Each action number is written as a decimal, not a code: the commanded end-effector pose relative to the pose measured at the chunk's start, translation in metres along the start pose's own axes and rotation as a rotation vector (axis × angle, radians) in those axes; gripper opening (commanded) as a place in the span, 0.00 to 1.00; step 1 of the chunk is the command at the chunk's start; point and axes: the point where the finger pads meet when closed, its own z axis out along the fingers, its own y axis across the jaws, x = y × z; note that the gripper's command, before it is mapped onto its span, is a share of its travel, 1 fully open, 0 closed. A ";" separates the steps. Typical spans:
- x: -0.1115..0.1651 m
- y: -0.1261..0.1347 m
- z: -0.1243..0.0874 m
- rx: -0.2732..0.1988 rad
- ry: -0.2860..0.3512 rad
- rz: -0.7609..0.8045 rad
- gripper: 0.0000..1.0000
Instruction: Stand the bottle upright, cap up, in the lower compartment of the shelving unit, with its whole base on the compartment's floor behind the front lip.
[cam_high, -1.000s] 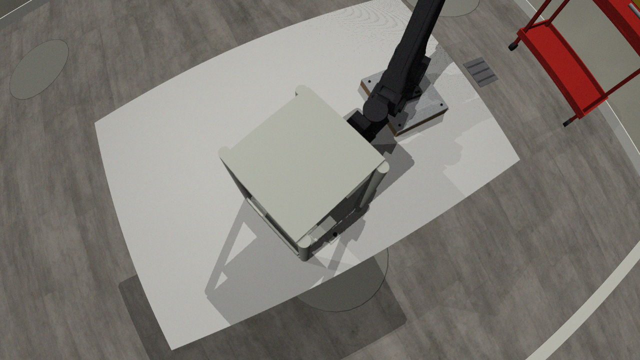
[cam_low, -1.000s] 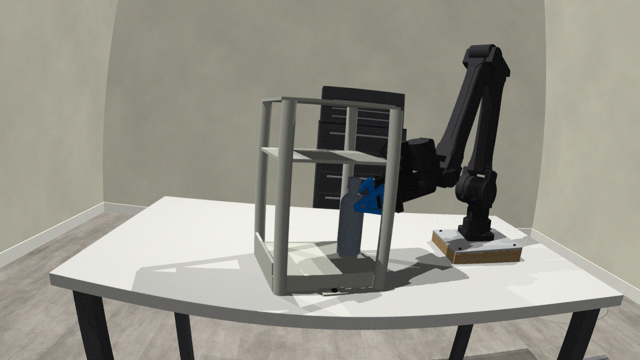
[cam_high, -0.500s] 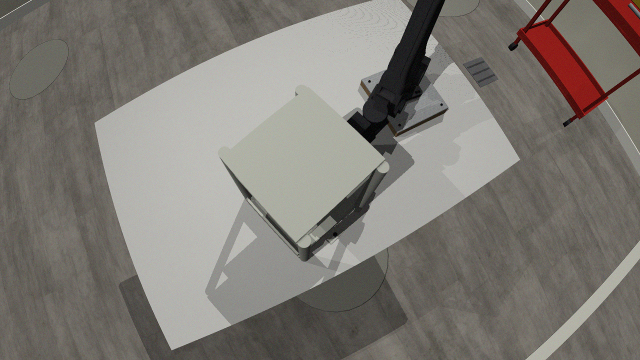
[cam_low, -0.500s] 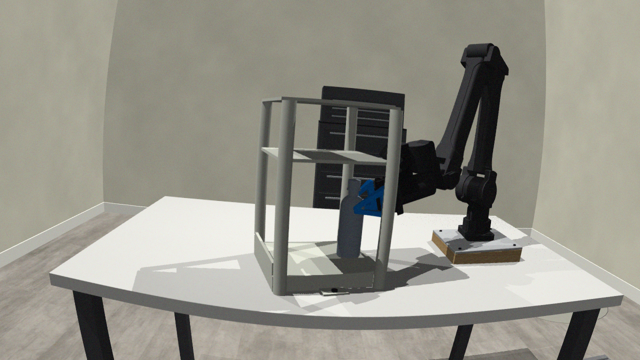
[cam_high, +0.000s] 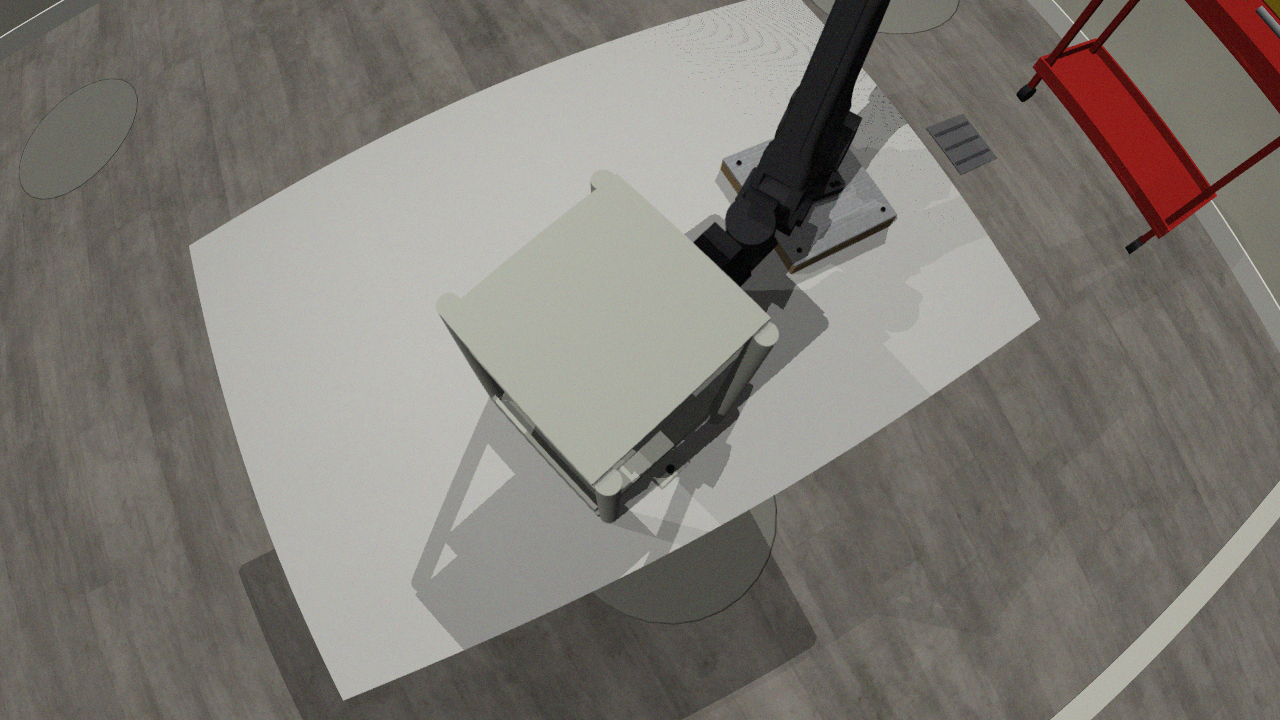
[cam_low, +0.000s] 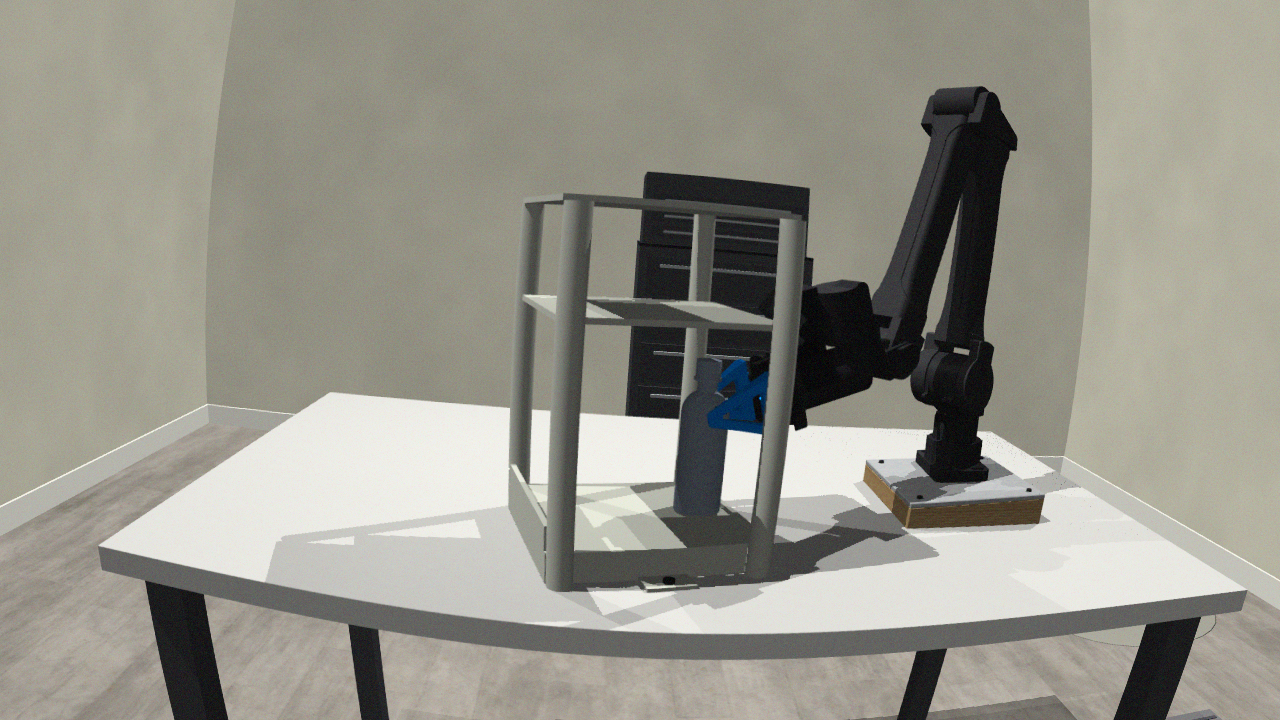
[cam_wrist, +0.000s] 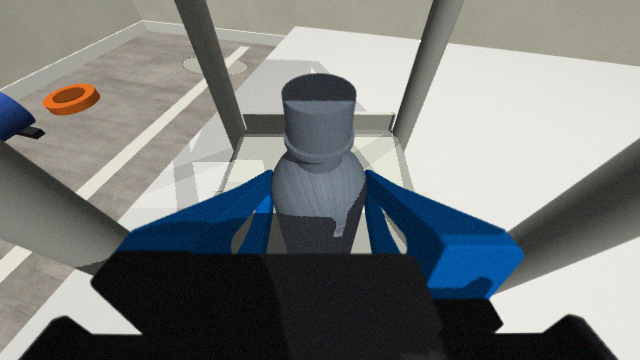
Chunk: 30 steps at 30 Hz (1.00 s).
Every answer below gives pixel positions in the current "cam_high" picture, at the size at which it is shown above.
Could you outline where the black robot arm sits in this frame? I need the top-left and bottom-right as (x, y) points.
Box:
(692, 0), (891, 287)

